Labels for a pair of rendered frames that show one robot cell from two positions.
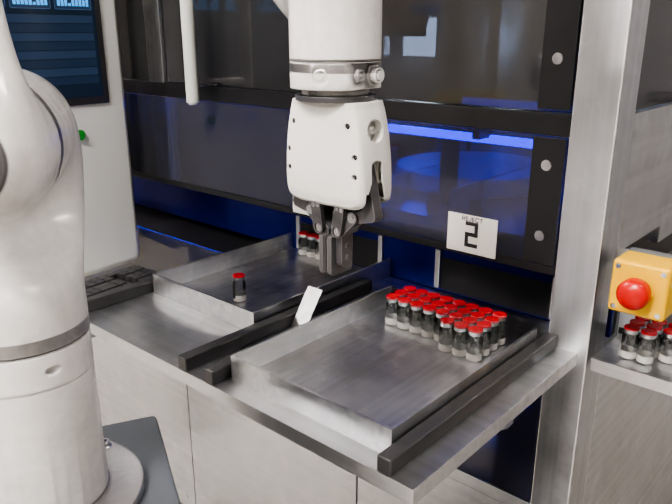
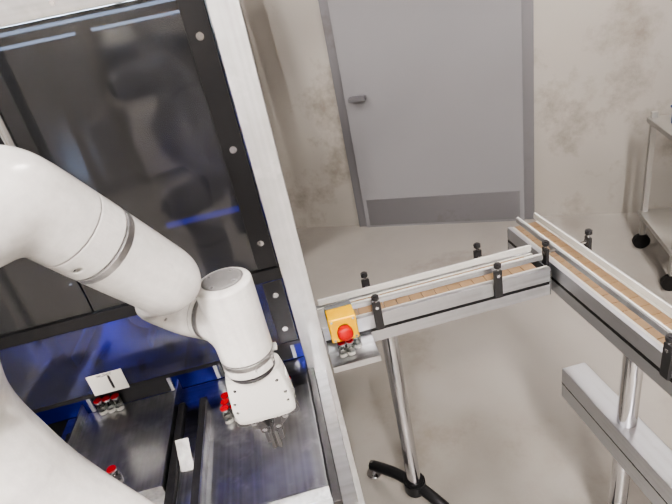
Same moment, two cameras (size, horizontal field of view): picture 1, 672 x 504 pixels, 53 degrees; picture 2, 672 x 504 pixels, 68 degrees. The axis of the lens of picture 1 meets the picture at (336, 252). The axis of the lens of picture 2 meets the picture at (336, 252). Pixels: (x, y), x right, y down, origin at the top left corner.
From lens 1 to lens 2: 0.56 m
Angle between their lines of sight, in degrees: 43
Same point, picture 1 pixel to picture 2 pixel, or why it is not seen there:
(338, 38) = (262, 346)
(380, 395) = (284, 469)
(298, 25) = (237, 352)
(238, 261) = not seen: hidden behind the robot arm
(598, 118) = (294, 264)
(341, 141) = (275, 388)
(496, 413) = (337, 432)
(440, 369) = (288, 429)
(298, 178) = (247, 416)
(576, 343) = (323, 365)
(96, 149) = not seen: outside the picture
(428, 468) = (349, 486)
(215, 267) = not seen: hidden behind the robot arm
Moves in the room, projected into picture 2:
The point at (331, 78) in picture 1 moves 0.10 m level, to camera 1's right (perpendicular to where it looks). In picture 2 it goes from (265, 366) to (307, 328)
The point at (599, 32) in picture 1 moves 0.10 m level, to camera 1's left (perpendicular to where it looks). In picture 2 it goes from (279, 225) to (246, 246)
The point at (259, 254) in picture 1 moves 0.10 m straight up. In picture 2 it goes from (76, 438) to (59, 409)
